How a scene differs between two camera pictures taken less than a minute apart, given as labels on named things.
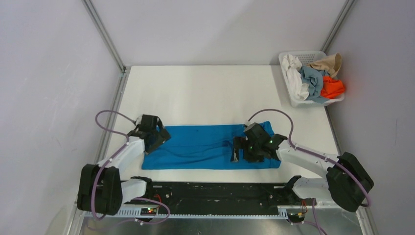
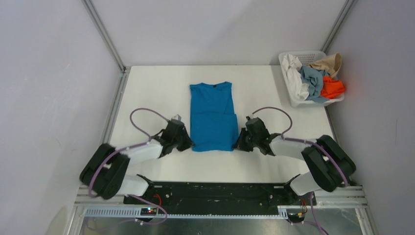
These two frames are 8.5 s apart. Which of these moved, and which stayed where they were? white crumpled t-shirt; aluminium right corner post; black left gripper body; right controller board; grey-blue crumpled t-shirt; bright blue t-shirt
Moved: bright blue t-shirt; black left gripper body
Stayed: grey-blue crumpled t-shirt; right controller board; white crumpled t-shirt; aluminium right corner post
